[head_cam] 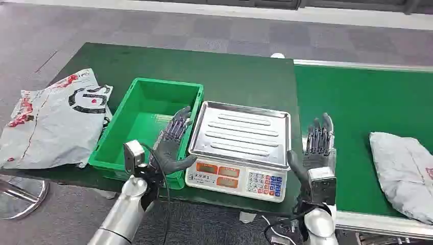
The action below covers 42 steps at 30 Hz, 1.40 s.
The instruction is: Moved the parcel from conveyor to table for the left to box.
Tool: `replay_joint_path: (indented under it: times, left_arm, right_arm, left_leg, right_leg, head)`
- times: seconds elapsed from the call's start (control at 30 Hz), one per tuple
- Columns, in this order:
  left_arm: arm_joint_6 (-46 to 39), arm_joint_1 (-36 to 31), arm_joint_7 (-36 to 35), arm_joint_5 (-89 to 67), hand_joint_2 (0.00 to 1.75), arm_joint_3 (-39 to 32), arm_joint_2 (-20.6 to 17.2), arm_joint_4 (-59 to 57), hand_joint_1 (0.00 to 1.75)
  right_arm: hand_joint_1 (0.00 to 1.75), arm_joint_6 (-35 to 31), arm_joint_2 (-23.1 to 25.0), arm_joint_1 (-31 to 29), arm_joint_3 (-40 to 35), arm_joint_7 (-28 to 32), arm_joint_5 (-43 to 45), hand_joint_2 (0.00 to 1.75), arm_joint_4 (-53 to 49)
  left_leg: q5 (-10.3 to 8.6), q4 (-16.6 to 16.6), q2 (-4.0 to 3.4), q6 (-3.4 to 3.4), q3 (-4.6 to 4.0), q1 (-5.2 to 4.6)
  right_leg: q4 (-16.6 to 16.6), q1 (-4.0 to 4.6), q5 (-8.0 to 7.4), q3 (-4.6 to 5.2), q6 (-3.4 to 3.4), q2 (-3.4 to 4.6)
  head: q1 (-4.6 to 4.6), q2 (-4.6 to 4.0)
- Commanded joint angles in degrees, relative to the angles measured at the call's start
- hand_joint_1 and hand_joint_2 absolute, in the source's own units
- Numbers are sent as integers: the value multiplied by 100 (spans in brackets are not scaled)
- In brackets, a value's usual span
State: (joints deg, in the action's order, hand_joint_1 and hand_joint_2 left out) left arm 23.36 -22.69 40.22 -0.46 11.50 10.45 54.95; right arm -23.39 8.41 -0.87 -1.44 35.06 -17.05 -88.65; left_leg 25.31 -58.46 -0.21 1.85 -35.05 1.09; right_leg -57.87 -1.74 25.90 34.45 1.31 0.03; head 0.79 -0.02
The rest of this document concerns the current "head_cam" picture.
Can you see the white table foot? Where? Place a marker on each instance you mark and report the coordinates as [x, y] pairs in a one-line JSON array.
[[247, 217]]

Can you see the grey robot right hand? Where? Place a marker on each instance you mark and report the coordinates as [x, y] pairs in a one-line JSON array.
[[319, 157]]

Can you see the large grey black-print parcel bag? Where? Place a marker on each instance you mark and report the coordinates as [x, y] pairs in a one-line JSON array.
[[54, 125]]

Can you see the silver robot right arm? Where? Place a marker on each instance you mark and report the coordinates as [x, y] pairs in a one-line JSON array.
[[319, 225]]

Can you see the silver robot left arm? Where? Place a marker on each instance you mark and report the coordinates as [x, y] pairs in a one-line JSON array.
[[125, 216]]

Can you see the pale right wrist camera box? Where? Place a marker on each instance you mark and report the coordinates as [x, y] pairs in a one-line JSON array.
[[323, 184]]

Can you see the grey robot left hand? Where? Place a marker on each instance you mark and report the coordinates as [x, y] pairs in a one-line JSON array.
[[167, 152]]

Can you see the grey plastic parcel red print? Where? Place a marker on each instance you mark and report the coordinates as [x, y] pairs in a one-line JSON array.
[[406, 169]]

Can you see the green conveyor belt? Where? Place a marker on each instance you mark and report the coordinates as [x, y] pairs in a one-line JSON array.
[[358, 111]]

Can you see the chrome stool base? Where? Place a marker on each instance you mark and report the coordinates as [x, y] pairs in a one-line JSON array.
[[20, 199]]

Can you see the steel tray weighing scale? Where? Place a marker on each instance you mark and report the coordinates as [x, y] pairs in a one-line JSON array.
[[240, 135]]

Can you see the green plastic crate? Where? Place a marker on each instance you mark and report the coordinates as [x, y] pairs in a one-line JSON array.
[[142, 115]]

